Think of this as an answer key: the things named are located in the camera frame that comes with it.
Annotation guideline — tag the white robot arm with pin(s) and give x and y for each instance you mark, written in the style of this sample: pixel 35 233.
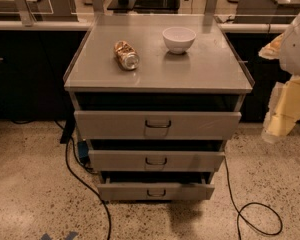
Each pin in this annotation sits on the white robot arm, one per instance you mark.
pixel 289 57

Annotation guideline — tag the grey metal drawer cabinet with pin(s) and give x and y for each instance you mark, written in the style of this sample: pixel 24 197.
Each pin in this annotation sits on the grey metal drawer cabinet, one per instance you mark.
pixel 206 78

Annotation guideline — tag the grey drawer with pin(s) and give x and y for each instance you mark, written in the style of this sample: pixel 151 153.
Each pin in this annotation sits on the grey drawer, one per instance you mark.
pixel 165 161
pixel 156 125
pixel 154 190

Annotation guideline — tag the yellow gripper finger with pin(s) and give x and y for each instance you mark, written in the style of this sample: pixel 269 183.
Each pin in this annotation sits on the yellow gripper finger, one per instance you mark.
pixel 271 50
pixel 284 110

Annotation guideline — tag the white ceramic bowl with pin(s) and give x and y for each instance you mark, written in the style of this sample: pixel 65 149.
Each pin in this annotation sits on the white ceramic bowl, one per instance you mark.
pixel 178 39

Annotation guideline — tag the blue power adapter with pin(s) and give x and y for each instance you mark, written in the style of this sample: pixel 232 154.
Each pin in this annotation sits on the blue power adapter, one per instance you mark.
pixel 83 151

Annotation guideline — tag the white horizontal rail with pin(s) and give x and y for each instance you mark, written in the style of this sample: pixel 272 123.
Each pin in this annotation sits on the white horizontal rail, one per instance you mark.
pixel 85 26

